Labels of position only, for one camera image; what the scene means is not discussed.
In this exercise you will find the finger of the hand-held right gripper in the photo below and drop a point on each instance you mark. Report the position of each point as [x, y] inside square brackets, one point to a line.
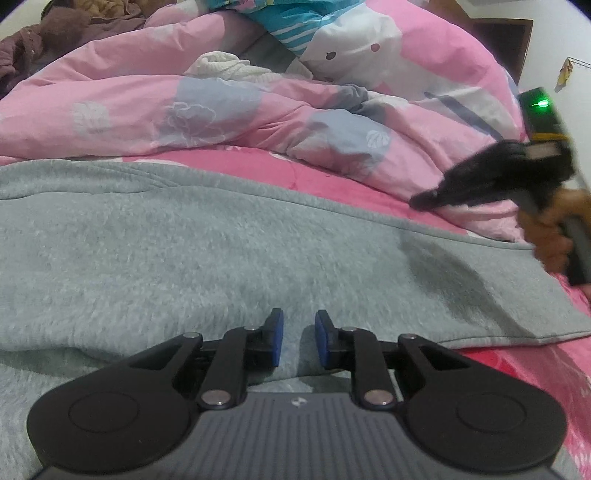
[438, 198]

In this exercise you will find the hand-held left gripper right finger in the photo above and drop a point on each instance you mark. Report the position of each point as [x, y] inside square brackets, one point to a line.
[322, 339]

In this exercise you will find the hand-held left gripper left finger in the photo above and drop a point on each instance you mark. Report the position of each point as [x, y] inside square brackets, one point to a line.
[277, 337]

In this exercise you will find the grey pants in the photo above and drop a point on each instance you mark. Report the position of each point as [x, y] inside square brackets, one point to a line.
[184, 258]

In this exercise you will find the person's right hand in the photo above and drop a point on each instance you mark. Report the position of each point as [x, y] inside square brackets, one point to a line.
[547, 240]

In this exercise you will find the pink flower-print blanket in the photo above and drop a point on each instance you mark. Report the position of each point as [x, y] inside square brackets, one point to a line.
[323, 177]

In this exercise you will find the dark brown door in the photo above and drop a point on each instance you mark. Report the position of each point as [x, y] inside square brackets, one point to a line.
[503, 41]

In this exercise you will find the teal and pink cartoon quilt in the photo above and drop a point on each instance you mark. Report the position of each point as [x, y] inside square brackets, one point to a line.
[360, 46]

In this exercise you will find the white knit garment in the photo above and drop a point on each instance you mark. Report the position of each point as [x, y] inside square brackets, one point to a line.
[231, 67]

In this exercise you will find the pink floral quilt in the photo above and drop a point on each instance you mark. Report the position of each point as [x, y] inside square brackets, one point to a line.
[138, 101]

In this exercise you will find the maroon jacket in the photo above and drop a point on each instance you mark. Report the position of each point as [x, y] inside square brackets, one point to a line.
[46, 41]

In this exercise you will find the yellow wall hanging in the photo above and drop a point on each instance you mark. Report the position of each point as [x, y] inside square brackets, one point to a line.
[564, 74]

